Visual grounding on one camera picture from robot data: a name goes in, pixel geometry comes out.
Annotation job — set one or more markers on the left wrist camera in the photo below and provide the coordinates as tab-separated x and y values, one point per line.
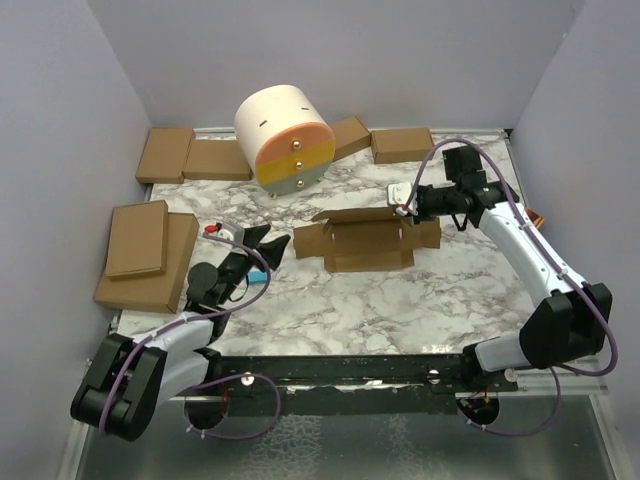
226	230

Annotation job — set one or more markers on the small blue block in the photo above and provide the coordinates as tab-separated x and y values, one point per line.
255	277

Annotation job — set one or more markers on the cardboard box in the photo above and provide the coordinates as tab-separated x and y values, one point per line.
164	155
216	160
365	239
138	241
390	146
351	136
156	293

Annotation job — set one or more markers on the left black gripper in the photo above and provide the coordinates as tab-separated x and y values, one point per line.
272	250

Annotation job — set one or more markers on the round pastel drawer cabinet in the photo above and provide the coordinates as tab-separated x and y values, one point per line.
287	143

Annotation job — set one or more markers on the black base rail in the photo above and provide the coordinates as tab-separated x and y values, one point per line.
351	384

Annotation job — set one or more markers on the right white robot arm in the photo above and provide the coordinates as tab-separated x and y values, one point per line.
569	327

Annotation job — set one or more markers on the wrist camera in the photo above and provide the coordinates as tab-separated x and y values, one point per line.
226	230
402	198

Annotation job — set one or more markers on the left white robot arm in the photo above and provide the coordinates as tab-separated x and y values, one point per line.
130	377

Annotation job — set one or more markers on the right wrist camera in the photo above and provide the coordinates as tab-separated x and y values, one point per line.
402	198

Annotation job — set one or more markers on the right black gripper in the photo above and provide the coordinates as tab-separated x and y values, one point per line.
421	217

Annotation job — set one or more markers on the orange paperback book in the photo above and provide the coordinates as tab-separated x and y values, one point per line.
536	219

